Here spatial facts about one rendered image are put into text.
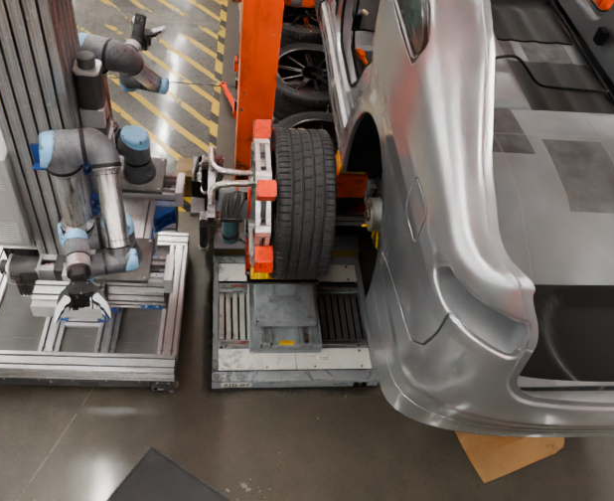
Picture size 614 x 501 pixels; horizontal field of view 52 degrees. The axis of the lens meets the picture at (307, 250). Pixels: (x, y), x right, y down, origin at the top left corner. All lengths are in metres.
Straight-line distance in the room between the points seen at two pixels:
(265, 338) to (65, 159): 1.43
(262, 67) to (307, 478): 1.83
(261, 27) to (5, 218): 1.25
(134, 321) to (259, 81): 1.28
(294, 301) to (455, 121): 1.58
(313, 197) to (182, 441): 1.31
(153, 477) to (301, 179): 1.29
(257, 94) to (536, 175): 1.29
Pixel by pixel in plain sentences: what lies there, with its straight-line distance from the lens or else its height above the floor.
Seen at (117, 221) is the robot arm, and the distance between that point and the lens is 2.16.
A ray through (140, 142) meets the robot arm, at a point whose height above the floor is 1.03.
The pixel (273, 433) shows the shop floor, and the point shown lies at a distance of 3.10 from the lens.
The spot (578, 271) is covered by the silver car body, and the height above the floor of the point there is 0.92.
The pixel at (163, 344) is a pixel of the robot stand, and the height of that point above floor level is 0.21.
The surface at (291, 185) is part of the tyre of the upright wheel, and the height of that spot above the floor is 1.13.
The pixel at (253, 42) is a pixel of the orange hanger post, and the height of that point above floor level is 1.40.
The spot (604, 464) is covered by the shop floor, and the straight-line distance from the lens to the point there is 3.56.
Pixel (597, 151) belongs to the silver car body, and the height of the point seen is 1.05.
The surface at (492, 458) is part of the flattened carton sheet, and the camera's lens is 3.30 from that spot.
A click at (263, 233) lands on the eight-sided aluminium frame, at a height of 0.96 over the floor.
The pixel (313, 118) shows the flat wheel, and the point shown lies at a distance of 3.82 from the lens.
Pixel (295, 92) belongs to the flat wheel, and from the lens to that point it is 4.01.
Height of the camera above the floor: 2.82
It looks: 49 degrees down
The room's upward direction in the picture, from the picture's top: 11 degrees clockwise
